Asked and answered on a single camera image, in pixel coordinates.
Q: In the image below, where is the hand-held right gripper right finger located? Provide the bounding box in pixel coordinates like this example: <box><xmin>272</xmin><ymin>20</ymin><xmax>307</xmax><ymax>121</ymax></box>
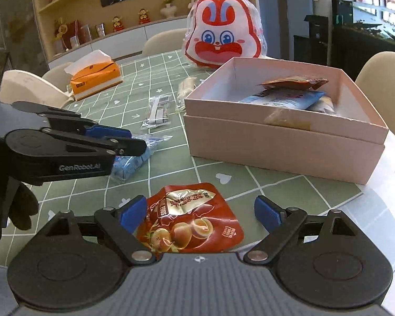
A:
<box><xmin>244</xmin><ymin>196</ymin><xmax>366</xmax><ymax>264</ymax></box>

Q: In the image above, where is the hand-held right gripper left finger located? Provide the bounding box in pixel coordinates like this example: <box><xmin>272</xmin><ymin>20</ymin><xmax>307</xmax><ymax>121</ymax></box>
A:
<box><xmin>34</xmin><ymin>195</ymin><xmax>157</xmax><ymax>265</ymax></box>

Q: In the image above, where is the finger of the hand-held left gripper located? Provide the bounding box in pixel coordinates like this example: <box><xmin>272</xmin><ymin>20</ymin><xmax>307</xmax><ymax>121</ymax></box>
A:
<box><xmin>41</xmin><ymin>128</ymin><xmax>148</xmax><ymax>157</ymax></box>
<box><xmin>11</xmin><ymin>101</ymin><xmax>133</xmax><ymax>139</ymax></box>

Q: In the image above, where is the clear bag of blue packets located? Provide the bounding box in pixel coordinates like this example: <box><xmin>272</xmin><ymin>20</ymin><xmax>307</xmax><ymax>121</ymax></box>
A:
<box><xmin>110</xmin><ymin>133</ymin><xmax>173</xmax><ymax>183</ymax></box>

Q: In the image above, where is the red egg snack pouch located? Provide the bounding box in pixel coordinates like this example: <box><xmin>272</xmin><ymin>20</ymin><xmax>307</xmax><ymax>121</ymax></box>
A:
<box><xmin>136</xmin><ymin>182</ymin><xmax>245</xmax><ymax>254</ymax></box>

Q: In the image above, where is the pink cardboard box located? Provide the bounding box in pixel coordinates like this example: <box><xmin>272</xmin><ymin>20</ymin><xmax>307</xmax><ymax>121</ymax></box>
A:
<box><xmin>184</xmin><ymin>57</ymin><xmax>389</xmax><ymax>185</ymax></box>

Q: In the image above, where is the light blue snack packet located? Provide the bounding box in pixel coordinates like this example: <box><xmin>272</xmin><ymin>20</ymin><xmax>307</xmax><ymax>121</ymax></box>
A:
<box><xmin>239</xmin><ymin>90</ymin><xmax>326</xmax><ymax>110</ymax></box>

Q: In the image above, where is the white cookie snack packet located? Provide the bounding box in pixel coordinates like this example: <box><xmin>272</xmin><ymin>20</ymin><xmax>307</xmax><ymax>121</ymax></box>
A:
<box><xmin>304</xmin><ymin>95</ymin><xmax>335</xmax><ymax>115</ymax></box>

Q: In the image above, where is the person's left hand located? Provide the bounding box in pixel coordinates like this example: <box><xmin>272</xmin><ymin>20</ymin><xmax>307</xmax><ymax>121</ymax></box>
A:
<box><xmin>7</xmin><ymin>181</ymin><xmax>40</xmax><ymax>231</ymax></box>

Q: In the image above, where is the clear packet of sticks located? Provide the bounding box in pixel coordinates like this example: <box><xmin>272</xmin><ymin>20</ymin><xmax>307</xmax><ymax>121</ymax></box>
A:
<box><xmin>141</xmin><ymin>95</ymin><xmax>172</xmax><ymax>128</ymax></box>

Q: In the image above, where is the orange tissue box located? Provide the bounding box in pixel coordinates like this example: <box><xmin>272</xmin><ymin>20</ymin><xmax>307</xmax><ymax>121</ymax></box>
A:
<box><xmin>65</xmin><ymin>50</ymin><xmax>123</xmax><ymax>101</ymax></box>

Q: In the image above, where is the white chair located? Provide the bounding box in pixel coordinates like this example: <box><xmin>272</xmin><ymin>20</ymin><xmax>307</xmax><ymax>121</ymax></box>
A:
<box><xmin>0</xmin><ymin>70</ymin><xmax>76</xmax><ymax>108</ymax></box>

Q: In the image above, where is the clear beige snack packet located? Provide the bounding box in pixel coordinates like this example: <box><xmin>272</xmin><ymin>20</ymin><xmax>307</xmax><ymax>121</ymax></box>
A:
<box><xmin>175</xmin><ymin>76</ymin><xmax>198</xmax><ymax>114</ymax></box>

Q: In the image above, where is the gold figurine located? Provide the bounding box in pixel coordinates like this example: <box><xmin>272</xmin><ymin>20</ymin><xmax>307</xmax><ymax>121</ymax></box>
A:
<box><xmin>53</xmin><ymin>18</ymin><xmax>69</xmax><ymax>42</ymax></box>

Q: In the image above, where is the orange brown snack packet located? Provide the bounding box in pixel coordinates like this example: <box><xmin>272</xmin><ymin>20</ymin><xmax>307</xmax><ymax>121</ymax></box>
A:
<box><xmin>259</xmin><ymin>76</ymin><xmax>330</xmax><ymax>91</ymax></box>

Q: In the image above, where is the white vase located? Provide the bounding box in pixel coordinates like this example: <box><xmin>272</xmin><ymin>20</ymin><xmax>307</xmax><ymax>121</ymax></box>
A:
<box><xmin>160</xmin><ymin>0</ymin><xmax>177</xmax><ymax>19</ymax></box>

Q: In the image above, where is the rabbit face plush bag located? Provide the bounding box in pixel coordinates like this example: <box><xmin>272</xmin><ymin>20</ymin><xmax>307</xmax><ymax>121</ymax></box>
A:
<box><xmin>184</xmin><ymin>0</ymin><xmax>268</xmax><ymax>70</ymax></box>

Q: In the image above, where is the black aquarium cabinet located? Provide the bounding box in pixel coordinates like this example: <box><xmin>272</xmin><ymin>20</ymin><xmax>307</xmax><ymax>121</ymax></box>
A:
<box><xmin>331</xmin><ymin>0</ymin><xmax>395</xmax><ymax>71</ymax></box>

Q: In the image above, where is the wooden wall shelf unit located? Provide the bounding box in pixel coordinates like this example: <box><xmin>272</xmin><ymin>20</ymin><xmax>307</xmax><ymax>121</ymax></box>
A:
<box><xmin>31</xmin><ymin>0</ymin><xmax>259</xmax><ymax>62</ymax></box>

